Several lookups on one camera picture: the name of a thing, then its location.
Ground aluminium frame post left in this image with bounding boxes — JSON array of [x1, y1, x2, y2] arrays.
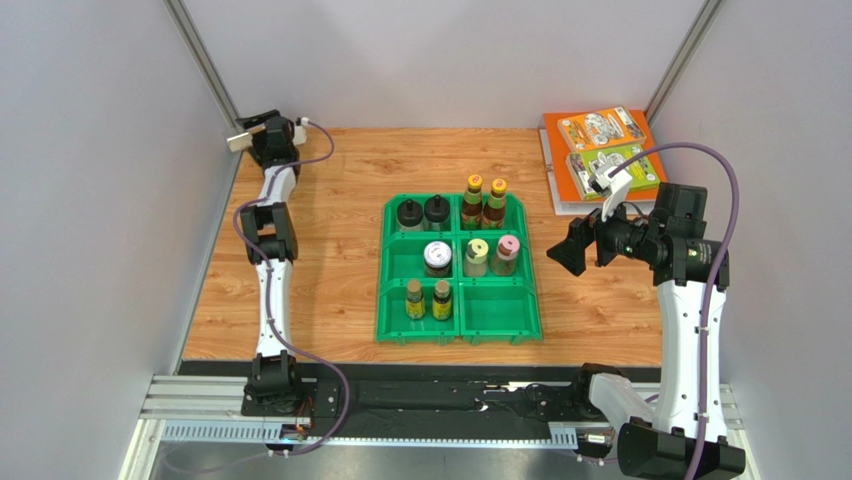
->
[[162, 0, 243, 137]]

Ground silver lid glass jar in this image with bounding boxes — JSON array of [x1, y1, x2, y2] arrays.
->
[[226, 131, 254, 153]]

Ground small yellow label oil bottle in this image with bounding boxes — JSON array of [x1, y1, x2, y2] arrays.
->
[[405, 278, 426, 320]]

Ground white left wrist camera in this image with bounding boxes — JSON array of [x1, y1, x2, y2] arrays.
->
[[293, 117, 310, 146]]

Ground white lid sauce jar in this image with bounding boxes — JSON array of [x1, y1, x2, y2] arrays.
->
[[423, 241, 453, 278]]

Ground yellow-green lid sesame jar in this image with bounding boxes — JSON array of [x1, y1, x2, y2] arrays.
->
[[463, 238, 489, 278]]

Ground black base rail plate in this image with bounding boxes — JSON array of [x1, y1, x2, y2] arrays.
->
[[179, 361, 667, 441]]

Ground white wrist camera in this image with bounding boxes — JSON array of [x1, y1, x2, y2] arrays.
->
[[590, 163, 633, 221], [293, 117, 310, 146]]

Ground yellow cap green label bottle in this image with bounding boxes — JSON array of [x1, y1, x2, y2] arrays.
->
[[461, 174, 483, 230]]

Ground green comic book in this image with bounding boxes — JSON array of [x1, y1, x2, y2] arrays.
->
[[565, 145, 661, 201]]

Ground orange comic book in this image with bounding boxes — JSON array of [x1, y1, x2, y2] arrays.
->
[[556, 106, 647, 153]]

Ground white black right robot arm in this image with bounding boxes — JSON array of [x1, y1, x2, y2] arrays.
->
[[547, 183, 747, 479]]

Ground orange ring binder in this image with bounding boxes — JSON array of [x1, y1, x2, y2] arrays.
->
[[539, 106, 667, 216]]

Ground green plastic divided bin tray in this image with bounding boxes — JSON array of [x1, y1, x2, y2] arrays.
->
[[375, 193, 542, 345]]

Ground yellow cap soy sauce bottle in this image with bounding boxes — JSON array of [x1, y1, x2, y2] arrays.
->
[[481, 178, 508, 230]]

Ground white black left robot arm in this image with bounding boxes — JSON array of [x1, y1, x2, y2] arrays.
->
[[233, 110, 305, 417]]

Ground aluminium frame post right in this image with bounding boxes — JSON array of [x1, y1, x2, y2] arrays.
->
[[644, 0, 726, 125]]

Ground aluminium frame post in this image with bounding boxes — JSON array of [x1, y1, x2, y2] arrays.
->
[[644, 0, 726, 125], [162, 0, 243, 137]]

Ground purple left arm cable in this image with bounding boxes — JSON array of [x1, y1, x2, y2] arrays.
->
[[232, 118, 351, 457]]

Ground black lid jar white granules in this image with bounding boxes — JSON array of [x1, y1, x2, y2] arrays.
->
[[396, 199, 424, 232]]

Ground pink lid spice bottle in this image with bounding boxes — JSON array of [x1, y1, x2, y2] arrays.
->
[[490, 234, 521, 276]]

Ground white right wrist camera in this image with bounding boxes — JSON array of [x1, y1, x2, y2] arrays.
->
[[590, 163, 633, 221]]

